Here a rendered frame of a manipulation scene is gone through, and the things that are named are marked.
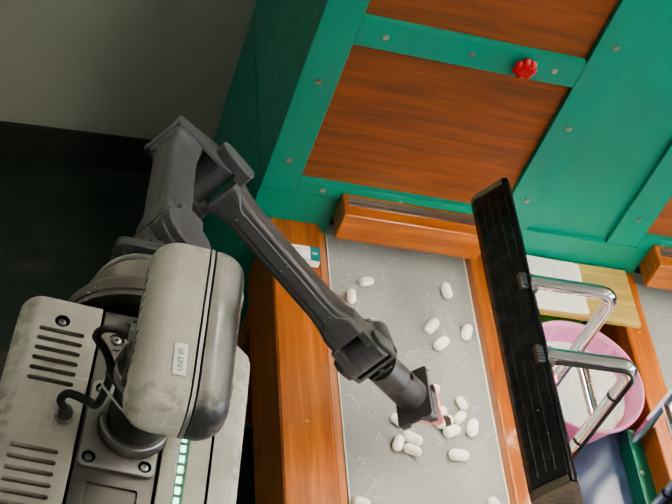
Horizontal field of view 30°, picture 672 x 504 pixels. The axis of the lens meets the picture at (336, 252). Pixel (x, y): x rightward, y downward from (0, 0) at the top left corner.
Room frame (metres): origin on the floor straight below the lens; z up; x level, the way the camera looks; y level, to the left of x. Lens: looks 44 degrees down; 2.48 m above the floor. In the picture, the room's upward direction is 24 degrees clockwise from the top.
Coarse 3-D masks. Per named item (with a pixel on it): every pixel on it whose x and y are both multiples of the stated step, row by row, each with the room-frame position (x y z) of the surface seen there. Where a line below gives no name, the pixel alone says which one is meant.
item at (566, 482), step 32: (480, 192) 1.73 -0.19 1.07; (480, 224) 1.67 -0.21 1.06; (512, 224) 1.64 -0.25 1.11; (512, 256) 1.58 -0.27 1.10; (512, 288) 1.52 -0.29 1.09; (512, 320) 1.46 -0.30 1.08; (512, 352) 1.40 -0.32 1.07; (544, 352) 1.39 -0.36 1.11; (512, 384) 1.35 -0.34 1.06; (544, 384) 1.33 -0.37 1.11; (544, 416) 1.28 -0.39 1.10; (544, 448) 1.23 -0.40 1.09; (544, 480) 1.18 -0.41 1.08; (576, 480) 1.18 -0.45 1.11
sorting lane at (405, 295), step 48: (336, 240) 1.82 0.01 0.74; (336, 288) 1.69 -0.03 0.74; (384, 288) 1.75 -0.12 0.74; (432, 288) 1.80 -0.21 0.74; (432, 336) 1.68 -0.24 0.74; (480, 384) 1.62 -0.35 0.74; (384, 432) 1.42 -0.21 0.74; (432, 432) 1.46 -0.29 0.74; (480, 432) 1.51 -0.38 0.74; (384, 480) 1.32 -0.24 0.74; (432, 480) 1.36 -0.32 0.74; (480, 480) 1.41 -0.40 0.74
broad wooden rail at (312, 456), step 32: (288, 224) 1.78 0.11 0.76; (320, 256) 1.74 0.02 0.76; (256, 288) 1.70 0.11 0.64; (256, 320) 1.63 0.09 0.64; (288, 320) 1.55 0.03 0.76; (256, 352) 1.56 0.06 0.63; (288, 352) 1.47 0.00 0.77; (320, 352) 1.51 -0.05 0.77; (256, 384) 1.49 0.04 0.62; (288, 384) 1.41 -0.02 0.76; (320, 384) 1.44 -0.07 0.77; (256, 416) 1.43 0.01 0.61; (288, 416) 1.34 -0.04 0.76; (320, 416) 1.37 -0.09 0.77; (256, 448) 1.37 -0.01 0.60; (288, 448) 1.28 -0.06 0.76; (320, 448) 1.31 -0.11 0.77; (256, 480) 1.31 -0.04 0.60; (288, 480) 1.22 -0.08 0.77; (320, 480) 1.25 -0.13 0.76
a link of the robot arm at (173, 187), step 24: (168, 144) 1.35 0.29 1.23; (192, 144) 1.38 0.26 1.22; (216, 144) 1.45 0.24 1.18; (168, 168) 1.26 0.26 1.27; (192, 168) 1.32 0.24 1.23; (216, 168) 1.40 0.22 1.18; (168, 192) 1.19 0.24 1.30; (192, 192) 1.25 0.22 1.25; (144, 216) 1.14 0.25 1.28; (168, 216) 1.08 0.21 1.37; (192, 216) 1.13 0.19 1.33; (168, 240) 1.05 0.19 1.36; (192, 240) 1.07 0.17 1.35
